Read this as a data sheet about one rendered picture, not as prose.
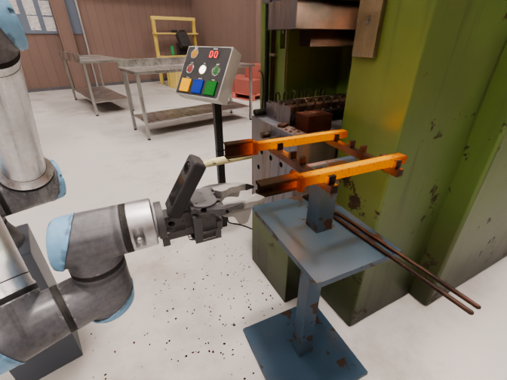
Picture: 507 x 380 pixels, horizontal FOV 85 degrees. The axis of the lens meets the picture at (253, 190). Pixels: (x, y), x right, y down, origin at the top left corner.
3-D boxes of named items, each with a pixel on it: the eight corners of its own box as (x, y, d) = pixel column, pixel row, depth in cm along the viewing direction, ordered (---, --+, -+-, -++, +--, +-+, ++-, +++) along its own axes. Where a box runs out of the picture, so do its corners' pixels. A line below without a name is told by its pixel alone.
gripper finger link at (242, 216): (263, 216, 59) (220, 221, 57) (264, 191, 56) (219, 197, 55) (267, 225, 56) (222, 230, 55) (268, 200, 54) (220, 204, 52)
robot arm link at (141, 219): (123, 194, 52) (125, 221, 44) (151, 188, 53) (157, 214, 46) (133, 232, 56) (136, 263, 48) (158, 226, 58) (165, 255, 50)
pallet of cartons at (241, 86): (277, 97, 652) (278, 64, 618) (244, 102, 599) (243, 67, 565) (245, 90, 740) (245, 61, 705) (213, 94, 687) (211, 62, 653)
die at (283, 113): (289, 126, 117) (290, 105, 112) (265, 115, 132) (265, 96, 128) (361, 114, 134) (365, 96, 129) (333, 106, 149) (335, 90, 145)
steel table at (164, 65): (254, 119, 476) (254, 56, 429) (146, 141, 377) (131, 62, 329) (231, 111, 525) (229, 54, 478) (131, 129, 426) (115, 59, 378)
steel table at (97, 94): (107, 96, 670) (96, 49, 621) (136, 110, 534) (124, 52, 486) (72, 99, 629) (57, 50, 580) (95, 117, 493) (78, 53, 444)
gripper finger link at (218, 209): (241, 201, 56) (198, 206, 55) (241, 194, 55) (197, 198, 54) (245, 214, 52) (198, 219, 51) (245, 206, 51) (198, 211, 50)
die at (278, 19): (295, 29, 99) (297, -4, 95) (267, 29, 115) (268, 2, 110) (377, 29, 116) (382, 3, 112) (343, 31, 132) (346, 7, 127)
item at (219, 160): (195, 172, 152) (195, 163, 149) (193, 168, 156) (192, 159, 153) (265, 157, 170) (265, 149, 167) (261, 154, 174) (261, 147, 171)
